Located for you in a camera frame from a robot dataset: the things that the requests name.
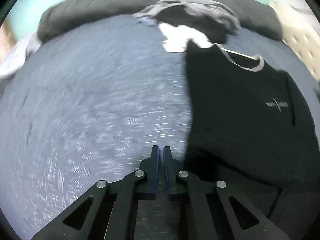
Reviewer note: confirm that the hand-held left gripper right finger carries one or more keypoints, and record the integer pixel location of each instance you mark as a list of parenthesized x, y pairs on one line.
[(167, 172)]

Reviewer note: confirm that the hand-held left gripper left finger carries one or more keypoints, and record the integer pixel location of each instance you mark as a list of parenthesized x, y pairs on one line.
[(155, 172)]

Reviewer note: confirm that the black sweater with white collar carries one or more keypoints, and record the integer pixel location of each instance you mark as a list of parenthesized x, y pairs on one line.
[(237, 117)]

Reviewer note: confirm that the white garment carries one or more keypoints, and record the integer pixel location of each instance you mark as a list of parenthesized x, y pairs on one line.
[(180, 37)]

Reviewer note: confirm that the black garment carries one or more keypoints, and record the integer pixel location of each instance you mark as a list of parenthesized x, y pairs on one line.
[(195, 20)]

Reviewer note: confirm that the grey garment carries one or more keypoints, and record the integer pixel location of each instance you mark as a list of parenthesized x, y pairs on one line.
[(200, 5)]

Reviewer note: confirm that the dark grey rolled duvet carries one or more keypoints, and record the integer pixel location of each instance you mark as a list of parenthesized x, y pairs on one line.
[(87, 12)]

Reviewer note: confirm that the light grey blanket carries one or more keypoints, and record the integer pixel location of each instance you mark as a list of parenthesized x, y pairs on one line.
[(17, 57)]

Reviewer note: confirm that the cream tufted headboard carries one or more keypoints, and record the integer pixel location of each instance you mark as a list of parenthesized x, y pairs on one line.
[(300, 35)]

